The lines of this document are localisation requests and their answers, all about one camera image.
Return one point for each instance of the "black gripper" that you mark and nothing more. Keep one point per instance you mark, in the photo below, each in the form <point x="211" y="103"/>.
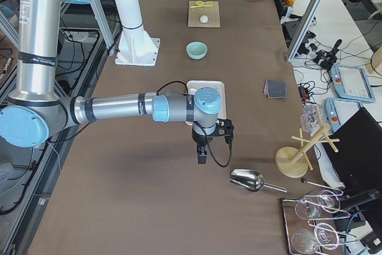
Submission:
<point x="198" y="139"/>

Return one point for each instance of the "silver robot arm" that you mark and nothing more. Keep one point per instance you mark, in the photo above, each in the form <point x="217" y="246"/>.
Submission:
<point x="35" y="112"/>

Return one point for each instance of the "light green bowl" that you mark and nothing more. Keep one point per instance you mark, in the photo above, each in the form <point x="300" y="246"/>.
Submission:
<point x="196" y="50"/>

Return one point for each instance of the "metal scoop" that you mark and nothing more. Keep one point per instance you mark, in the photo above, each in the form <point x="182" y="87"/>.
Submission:
<point x="252" y="181"/>

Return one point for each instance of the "white rabbit tray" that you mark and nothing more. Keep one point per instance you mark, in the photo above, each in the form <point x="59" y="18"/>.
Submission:
<point x="217" y="85"/>

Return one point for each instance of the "wooden mug tree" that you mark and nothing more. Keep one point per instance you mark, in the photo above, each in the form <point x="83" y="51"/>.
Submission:
<point x="293" y="162"/>

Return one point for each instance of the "folded grey cloth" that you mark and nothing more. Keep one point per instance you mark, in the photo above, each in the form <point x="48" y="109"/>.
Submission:
<point x="275" y="89"/>

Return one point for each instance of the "glass dish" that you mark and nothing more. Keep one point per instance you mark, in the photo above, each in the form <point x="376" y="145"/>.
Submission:
<point x="312" y="118"/>

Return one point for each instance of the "white pillar with base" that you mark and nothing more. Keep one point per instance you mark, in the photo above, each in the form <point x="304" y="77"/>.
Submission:
<point x="136" y="47"/>

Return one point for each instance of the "black tray with glasses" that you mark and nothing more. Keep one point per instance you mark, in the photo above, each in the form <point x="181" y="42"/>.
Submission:
<point x="309" y="223"/>

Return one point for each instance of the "wooden cutting board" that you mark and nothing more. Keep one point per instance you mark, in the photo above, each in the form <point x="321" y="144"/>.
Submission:
<point x="213" y="14"/>

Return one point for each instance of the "lower blue teach pendant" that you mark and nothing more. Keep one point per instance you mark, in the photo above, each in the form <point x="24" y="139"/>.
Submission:
<point x="339" y="111"/>

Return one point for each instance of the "blue teach pendant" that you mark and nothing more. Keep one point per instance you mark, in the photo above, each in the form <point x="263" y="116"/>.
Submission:
<point x="351" y="83"/>
<point x="339" y="111"/>

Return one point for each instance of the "upper blue teach pendant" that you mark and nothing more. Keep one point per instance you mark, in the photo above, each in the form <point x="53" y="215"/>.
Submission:
<point x="351" y="83"/>

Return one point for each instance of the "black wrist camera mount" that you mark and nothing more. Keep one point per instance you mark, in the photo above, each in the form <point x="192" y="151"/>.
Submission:
<point x="223" y="129"/>

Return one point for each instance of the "aluminium frame post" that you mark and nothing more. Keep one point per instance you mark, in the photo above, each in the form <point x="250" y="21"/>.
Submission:
<point x="302" y="29"/>

